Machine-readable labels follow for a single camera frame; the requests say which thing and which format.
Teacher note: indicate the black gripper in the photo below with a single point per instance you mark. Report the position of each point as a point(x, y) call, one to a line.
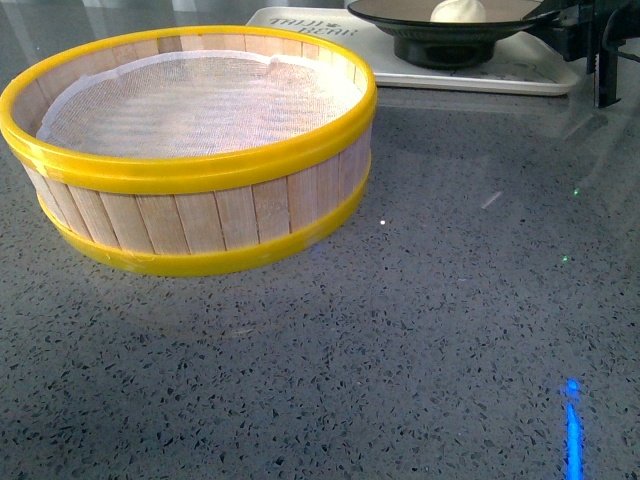
point(594, 30)

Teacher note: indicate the white steamed bun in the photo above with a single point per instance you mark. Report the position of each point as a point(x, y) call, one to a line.
point(458, 11)

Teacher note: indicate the black brown round plate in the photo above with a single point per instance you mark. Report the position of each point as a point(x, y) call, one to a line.
point(449, 45)

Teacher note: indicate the cream rectangular bear tray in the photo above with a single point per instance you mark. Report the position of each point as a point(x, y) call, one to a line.
point(521, 65)

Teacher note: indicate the white mesh steamer cloth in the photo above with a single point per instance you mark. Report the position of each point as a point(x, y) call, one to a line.
point(196, 103)

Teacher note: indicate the yellow rimmed wooden steamer basket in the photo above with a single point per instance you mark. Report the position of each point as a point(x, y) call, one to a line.
point(201, 215)

